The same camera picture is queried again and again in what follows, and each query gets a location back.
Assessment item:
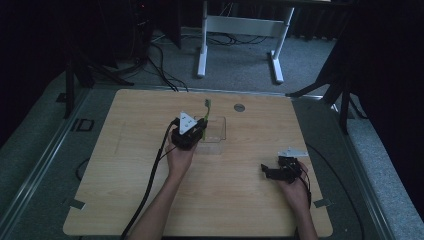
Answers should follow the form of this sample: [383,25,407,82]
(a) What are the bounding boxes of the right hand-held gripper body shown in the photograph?
[277,146,309,184]

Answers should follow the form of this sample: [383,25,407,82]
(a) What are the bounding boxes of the clear plastic container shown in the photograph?
[193,115,228,156]

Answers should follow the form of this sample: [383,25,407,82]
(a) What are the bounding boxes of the metal floor rail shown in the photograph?
[329,103,396,240]
[0,88,91,236]

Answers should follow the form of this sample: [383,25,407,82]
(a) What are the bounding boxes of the green toothbrush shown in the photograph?
[200,98,213,141]

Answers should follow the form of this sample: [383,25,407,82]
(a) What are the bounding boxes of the grey tape piece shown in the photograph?
[68,198,86,211]
[313,198,333,209]

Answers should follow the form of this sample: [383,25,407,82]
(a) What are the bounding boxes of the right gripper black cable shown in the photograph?
[297,164,314,209]

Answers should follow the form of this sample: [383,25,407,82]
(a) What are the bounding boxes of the thin black floor cable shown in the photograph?
[305,143,365,240]

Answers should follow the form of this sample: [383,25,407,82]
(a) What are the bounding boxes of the person's left hand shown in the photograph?
[164,132,198,180]

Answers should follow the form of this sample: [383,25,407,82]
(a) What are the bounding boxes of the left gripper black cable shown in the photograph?
[119,120,178,240]

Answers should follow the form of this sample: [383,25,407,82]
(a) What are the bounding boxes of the white metal desk frame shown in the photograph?
[196,0,296,85]

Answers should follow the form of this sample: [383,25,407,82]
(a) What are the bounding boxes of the dark curtain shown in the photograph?
[328,0,424,214]
[0,0,73,149]

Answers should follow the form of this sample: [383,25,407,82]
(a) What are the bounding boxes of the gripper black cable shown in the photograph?
[119,120,178,240]
[297,164,314,209]

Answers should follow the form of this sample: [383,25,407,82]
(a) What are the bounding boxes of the person's right hand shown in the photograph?
[278,160,313,212]

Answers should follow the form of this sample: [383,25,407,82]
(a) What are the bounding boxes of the black floor cables bundle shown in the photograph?
[146,42,190,93]

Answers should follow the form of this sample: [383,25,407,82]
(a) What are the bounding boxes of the dark computer tower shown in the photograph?
[96,0,155,69]

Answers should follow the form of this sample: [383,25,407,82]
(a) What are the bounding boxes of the black floor cable loop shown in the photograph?
[75,157,91,183]

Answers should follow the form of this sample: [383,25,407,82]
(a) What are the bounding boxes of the black square floor bracket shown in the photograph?
[70,118,96,133]

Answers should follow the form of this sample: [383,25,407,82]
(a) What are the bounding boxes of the black cables under desk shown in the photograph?
[205,31,270,47]

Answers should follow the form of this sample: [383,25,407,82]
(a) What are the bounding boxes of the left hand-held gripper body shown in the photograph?
[170,111,205,151]

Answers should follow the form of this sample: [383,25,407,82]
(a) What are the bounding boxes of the black tripod stand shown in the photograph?
[285,56,368,135]
[62,43,135,120]

